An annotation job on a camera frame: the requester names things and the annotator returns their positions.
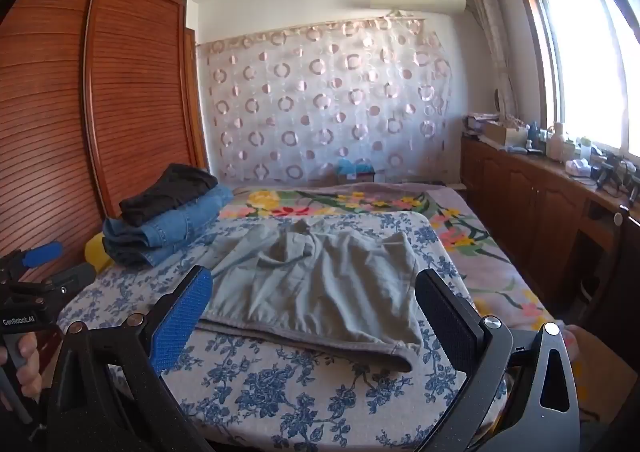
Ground blue plastic bag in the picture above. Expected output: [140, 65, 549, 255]
[336, 158, 374, 176]

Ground window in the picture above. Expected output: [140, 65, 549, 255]
[510, 0, 640, 164]

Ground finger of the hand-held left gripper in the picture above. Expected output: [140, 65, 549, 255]
[15, 241, 65, 270]
[47, 262, 97, 299]

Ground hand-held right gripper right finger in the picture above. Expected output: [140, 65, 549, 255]
[415, 268, 581, 452]

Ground wooden low cabinet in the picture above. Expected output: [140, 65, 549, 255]
[460, 135, 640, 329]

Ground stack of papers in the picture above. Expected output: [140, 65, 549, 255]
[462, 112, 501, 136]

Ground wooden slatted wardrobe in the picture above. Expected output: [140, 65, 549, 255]
[0, 0, 211, 284]

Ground person's left hand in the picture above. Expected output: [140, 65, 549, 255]
[0, 332, 44, 399]

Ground yellow plush toy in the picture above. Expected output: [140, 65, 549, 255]
[84, 235, 114, 274]

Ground sheer curtain with circles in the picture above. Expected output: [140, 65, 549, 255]
[196, 16, 454, 186]

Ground grey-green pants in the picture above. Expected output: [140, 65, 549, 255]
[197, 216, 427, 374]

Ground white window curtain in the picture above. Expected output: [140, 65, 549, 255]
[465, 0, 519, 119]

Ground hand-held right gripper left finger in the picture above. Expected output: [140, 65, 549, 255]
[47, 265, 216, 452]

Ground folded blue jeans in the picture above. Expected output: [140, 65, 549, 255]
[102, 185, 235, 267]

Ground folded black pants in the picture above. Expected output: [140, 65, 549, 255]
[119, 163, 219, 227]

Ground blue floral cloth cover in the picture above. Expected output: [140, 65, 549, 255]
[57, 212, 512, 452]

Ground colourful floral blanket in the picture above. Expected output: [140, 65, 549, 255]
[220, 181, 557, 333]

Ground white plastic bottle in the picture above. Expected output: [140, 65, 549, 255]
[546, 122, 569, 161]

